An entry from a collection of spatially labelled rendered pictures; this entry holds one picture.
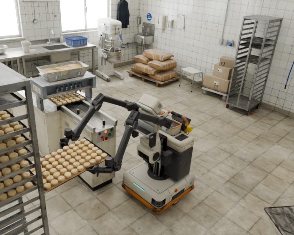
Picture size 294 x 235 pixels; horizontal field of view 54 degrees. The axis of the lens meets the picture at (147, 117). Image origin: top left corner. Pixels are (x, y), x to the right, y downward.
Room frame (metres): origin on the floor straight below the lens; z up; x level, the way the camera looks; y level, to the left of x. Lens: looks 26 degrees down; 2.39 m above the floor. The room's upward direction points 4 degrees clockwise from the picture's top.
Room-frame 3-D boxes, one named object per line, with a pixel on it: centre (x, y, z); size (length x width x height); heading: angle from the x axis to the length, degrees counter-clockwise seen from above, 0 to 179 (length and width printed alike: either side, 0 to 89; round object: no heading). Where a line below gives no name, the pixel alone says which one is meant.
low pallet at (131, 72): (7.08, -0.11, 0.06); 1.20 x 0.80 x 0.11; 49
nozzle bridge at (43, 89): (3.39, 1.06, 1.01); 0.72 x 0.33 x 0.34; 134
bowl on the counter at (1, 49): (5.31, 2.87, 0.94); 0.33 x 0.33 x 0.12
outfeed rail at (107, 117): (3.57, 1.03, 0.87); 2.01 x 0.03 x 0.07; 44
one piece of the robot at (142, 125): (2.56, 0.01, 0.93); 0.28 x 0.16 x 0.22; 47
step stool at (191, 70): (6.58, -1.02, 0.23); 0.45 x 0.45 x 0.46; 38
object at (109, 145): (3.03, 0.71, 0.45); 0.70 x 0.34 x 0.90; 44
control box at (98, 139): (2.76, 0.45, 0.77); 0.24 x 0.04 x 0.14; 134
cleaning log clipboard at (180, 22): (7.38, -0.67, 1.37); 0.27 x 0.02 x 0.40; 46
